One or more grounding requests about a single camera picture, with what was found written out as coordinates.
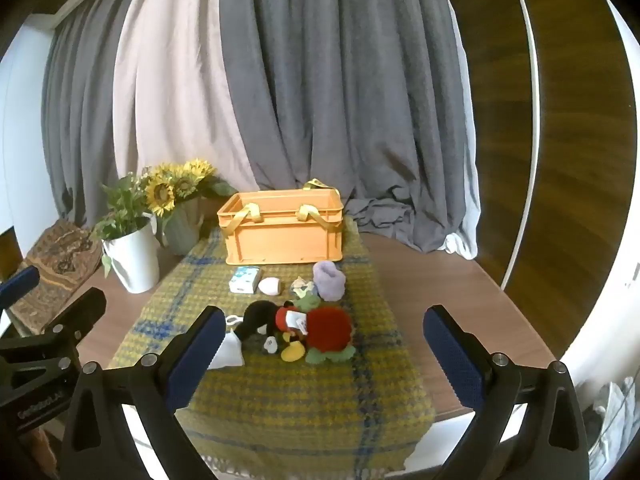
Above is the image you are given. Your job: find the white vase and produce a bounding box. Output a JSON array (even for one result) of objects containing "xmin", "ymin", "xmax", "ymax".
[{"xmin": 101, "ymin": 214, "xmax": 162, "ymax": 295}]

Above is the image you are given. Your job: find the pink cloth pad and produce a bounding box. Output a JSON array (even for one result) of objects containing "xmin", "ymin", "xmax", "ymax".
[{"xmin": 207, "ymin": 313, "xmax": 246, "ymax": 371}]

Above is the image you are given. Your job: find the black mouse plush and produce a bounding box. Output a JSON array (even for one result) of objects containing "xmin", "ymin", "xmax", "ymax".
[{"xmin": 233, "ymin": 300, "xmax": 312, "ymax": 364}]

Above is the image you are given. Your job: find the grey-green flower pot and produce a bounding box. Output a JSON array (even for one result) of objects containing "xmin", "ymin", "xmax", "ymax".
[{"xmin": 162, "ymin": 195, "xmax": 207, "ymax": 256}]

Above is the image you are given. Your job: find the grey curtain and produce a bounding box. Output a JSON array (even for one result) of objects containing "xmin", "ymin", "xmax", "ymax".
[
  {"xmin": 219, "ymin": 0, "xmax": 481, "ymax": 261},
  {"xmin": 42, "ymin": 7, "xmax": 151, "ymax": 228}
]

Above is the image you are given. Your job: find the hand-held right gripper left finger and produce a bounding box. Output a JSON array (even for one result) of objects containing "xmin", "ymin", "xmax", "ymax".
[{"xmin": 59, "ymin": 305, "xmax": 228, "ymax": 480}]

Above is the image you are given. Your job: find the yellow blue plaid blanket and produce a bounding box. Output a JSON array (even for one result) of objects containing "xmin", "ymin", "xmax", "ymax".
[{"xmin": 107, "ymin": 219, "xmax": 439, "ymax": 477}]

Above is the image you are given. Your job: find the orange crate with yellow handles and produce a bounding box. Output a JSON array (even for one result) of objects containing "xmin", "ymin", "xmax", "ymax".
[{"xmin": 216, "ymin": 178, "xmax": 346, "ymax": 267}]

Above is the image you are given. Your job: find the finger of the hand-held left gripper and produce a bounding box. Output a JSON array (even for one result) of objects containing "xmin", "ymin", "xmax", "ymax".
[
  {"xmin": 43, "ymin": 287, "xmax": 108, "ymax": 347},
  {"xmin": 0, "ymin": 266, "xmax": 41, "ymax": 302}
]

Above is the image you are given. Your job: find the pale pink curtain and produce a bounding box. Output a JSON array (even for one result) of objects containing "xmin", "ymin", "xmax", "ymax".
[{"xmin": 111, "ymin": 0, "xmax": 262, "ymax": 198}]

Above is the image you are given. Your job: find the purple fuzzy sock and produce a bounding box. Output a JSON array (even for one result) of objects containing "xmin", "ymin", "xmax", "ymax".
[{"xmin": 312, "ymin": 260, "xmax": 347, "ymax": 302}]

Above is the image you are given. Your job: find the green leafy plant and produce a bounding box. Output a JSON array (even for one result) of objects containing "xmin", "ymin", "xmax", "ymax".
[{"xmin": 92, "ymin": 172, "xmax": 157, "ymax": 279}]

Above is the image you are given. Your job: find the white sheer curtain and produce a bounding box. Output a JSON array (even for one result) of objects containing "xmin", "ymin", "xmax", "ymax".
[{"xmin": 440, "ymin": 0, "xmax": 484, "ymax": 261}]

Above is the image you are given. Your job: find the white crumpled bag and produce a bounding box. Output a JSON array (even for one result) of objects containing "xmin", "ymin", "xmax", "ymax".
[{"xmin": 581, "ymin": 376, "xmax": 640, "ymax": 472}]

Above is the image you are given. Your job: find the red shell turtle plush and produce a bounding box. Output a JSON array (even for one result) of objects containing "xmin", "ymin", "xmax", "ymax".
[{"xmin": 292, "ymin": 293, "xmax": 359, "ymax": 366}]

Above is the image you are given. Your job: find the white blue tissue pack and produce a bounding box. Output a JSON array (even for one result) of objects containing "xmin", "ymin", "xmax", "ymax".
[{"xmin": 228, "ymin": 266, "xmax": 264, "ymax": 295}]

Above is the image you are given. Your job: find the brown patterned cushion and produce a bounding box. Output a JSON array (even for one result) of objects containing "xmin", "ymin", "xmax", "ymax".
[{"xmin": 9, "ymin": 219, "xmax": 104, "ymax": 337}]

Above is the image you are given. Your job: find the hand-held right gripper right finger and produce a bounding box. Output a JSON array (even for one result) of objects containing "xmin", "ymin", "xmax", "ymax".
[{"xmin": 422, "ymin": 304, "xmax": 591, "ymax": 480}]

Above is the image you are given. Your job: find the sunflower bouquet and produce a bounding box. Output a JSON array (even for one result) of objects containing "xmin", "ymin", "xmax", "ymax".
[{"xmin": 141, "ymin": 158, "xmax": 239, "ymax": 219}]

